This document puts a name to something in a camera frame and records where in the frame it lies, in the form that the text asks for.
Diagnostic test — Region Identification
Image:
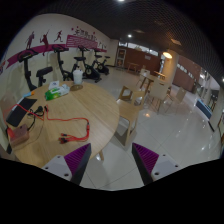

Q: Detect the black exercise bike far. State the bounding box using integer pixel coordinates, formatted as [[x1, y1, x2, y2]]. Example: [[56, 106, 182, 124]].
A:
[[93, 48, 109, 75]]

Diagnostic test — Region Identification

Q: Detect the brown power bank block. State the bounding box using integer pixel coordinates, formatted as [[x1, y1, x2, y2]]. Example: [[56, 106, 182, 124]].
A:
[[10, 124, 29, 147]]

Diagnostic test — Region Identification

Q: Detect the glowing pendant lamp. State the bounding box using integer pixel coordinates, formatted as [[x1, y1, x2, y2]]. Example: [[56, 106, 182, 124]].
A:
[[163, 51, 172, 59]]

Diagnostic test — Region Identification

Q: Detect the light wooden chair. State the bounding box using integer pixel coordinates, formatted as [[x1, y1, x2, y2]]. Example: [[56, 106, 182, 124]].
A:
[[116, 85, 145, 144]]

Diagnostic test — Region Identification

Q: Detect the black tablet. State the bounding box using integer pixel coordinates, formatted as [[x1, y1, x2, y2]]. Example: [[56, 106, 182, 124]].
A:
[[6, 98, 36, 127]]

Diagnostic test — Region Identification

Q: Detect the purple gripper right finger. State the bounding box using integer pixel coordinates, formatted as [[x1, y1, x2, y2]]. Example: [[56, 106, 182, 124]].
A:
[[132, 143, 180, 185]]

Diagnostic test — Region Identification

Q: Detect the green wet wipes pack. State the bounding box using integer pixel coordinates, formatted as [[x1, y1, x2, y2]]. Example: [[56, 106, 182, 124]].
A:
[[45, 84, 70, 101]]

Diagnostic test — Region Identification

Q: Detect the black exercise bike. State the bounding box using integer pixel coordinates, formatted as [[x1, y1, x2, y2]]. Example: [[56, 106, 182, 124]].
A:
[[76, 55, 101, 82], [93, 48, 109, 75], [52, 44, 72, 81], [17, 48, 54, 92]]

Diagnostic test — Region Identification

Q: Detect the white dining table far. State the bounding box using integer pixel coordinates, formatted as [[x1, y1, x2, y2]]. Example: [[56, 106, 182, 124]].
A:
[[139, 73, 174, 98]]

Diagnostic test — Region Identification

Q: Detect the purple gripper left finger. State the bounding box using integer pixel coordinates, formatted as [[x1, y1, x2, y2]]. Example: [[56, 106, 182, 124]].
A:
[[42, 143, 91, 185]]

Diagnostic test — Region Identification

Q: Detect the round wooden coaster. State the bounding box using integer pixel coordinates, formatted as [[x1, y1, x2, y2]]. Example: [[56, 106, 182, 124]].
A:
[[70, 84, 83, 91]]

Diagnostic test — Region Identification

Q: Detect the red multi-head charging cable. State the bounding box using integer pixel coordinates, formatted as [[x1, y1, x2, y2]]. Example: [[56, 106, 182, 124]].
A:
[[5, 103, 91, 145]]

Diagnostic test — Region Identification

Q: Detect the white chair far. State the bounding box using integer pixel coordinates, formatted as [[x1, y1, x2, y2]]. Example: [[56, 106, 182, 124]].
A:
[[147, 79, 170, 110]]

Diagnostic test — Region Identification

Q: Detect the black exercise bike left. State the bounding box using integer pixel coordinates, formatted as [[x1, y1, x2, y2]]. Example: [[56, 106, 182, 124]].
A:
[[17, 48, 54, 92]]

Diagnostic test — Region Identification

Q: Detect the white plastic cup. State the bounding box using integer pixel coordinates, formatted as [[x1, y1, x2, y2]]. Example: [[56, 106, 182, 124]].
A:
[[73, 70, 83, 85]]

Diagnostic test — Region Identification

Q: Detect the black cable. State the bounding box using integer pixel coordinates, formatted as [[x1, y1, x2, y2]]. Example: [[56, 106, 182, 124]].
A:
[[26, 105, 46, 132]]

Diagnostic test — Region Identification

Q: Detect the white paper packet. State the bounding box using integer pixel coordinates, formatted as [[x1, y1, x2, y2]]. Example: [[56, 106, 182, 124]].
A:
[[48, 81, 59, 90]]

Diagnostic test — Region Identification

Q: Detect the round wooden table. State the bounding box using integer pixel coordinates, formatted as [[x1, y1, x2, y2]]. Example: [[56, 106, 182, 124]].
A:
[[12, 82, 119, 167]]

